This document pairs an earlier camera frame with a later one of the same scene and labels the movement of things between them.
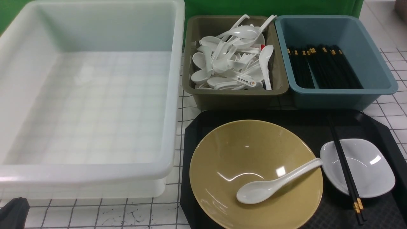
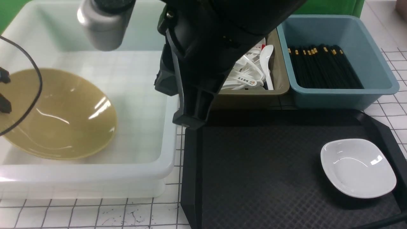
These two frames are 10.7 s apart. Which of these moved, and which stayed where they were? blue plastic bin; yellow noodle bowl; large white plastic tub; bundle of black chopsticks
Moved: yellow noodle bowl
Stayed: blue plastic bin; bundle of black chopsticks; large white plastic tub
